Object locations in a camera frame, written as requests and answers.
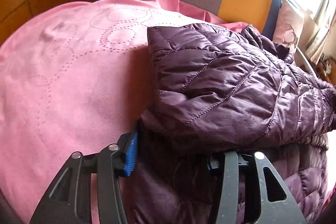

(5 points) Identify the middle pink curtain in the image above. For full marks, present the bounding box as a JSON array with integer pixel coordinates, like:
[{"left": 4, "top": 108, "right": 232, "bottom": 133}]
[{"left": 305, "top": 0, "right": 335, "bottom": 64}]

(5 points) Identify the pink bed cover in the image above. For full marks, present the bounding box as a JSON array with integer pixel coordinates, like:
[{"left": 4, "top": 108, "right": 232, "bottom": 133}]
[{"left": 1, "top": 0, "right": 244, "bottom": 223}]

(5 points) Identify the wooden bedside shelf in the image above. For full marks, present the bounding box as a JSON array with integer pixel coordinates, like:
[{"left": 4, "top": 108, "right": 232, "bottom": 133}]
[{"left": 316, "top": 53, "right": 336, "bottom": 86}]

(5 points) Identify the pink floral pillow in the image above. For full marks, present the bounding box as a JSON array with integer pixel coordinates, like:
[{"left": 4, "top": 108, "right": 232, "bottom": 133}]
[{"left": 272, "top": 0, "right": 304, "bottom": 54}]

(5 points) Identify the purple quilted down jacket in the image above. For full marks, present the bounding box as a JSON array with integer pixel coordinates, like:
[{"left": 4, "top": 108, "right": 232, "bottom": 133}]
[{"left": 126, "top": 23, "right": 335, "bottom": 223}]

